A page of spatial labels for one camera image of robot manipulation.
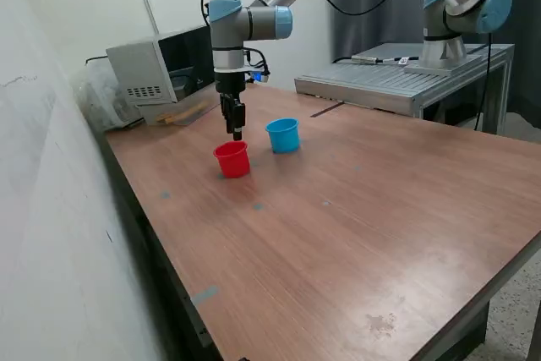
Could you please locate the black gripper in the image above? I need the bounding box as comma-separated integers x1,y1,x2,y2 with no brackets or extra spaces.
214,69,247,143

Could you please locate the clear plastic box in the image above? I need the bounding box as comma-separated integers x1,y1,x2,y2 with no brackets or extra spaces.
137,81,232,127

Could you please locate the tan wooden stick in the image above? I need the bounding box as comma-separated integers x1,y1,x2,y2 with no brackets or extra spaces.
175,101,210,119

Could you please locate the red plastic cup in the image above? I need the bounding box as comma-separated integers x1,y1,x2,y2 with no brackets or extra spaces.
212,139,251,179

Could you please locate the blue plastic cup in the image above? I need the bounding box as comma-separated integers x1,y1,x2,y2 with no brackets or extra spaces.
265,117,302,154

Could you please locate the dark flat strip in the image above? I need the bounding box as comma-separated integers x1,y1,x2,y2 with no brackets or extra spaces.
309,101,344,118

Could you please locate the silver microwave oven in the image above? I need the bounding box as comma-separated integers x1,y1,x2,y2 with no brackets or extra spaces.
105,20,235,105

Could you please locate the thin white rod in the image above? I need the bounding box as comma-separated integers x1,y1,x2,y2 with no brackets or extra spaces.
142,0,161,36

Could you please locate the translucent plastic bag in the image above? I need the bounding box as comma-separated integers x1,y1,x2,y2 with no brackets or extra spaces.
69,58,145,132

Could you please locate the dark grey curtain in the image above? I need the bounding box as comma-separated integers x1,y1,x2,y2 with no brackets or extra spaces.
327,0,541,115

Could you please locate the grey tape strip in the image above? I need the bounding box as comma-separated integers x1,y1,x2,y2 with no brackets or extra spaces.
190,285,220,307

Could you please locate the white wrist mounting bracket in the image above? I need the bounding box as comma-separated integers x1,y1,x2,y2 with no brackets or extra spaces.
212,63,271,78

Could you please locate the short black wrist cable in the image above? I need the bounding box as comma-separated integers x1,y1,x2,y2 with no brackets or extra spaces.
243,46,271,73

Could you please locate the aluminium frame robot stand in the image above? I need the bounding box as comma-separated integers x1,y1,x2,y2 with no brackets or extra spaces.
294,41,516,134

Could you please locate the black tagged cable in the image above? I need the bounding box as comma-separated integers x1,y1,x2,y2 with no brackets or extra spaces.
331,55,423,65

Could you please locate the aluminium base plate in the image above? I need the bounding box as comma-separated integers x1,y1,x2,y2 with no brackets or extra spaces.
403,60,483,77

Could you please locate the black hanging cable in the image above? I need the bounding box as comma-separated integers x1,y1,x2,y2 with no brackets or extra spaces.
471,29,494,132

